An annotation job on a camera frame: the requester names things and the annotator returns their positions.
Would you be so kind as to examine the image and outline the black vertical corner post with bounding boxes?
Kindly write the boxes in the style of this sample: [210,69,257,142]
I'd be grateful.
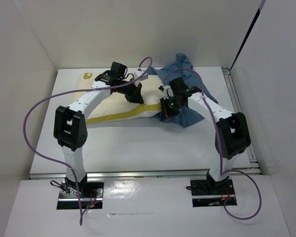
[230,0,266,70]

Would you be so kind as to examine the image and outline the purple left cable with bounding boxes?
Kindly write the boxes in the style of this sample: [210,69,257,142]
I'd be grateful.
[23,57,153,226]

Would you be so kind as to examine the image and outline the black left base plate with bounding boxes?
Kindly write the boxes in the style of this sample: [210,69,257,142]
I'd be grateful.
[50,180,104,210]

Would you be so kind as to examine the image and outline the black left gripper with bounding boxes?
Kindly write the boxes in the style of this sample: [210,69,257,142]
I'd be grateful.
[116,78,143,103]

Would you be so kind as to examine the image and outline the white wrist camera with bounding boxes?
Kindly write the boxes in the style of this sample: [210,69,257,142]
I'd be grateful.
[158,84,174,99]
[133,70,148,80]

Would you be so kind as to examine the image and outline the cream pillow with yellow band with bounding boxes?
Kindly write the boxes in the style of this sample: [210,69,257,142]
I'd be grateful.
[87,75,163,124]

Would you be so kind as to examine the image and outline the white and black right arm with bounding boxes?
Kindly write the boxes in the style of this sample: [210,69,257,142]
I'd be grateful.
[159,77,251,194]

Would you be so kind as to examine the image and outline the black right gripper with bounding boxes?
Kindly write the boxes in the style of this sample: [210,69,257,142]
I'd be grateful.
[160,96,184,121]

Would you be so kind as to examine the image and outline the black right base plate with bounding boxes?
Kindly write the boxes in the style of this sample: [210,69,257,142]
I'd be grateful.
[186,179,237,207]

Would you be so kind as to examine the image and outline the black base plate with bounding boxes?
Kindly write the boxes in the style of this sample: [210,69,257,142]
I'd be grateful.
[186,179,237,207]
[50,180,104,210]

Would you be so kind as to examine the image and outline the blue fabric pillowcase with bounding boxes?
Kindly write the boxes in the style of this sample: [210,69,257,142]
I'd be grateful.
[148,53,218,128]

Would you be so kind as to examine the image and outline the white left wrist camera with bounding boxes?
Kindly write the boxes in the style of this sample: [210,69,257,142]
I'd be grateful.
[133,70,148,80]

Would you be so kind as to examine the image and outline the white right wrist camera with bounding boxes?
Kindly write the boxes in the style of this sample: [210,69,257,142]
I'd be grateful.
[158,84,174,99]

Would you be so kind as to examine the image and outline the aluminium front rail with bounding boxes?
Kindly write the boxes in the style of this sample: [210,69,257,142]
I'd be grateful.
[28,168,262,180]

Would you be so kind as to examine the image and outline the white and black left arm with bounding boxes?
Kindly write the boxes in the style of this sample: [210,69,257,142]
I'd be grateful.
[53,62,144,197]

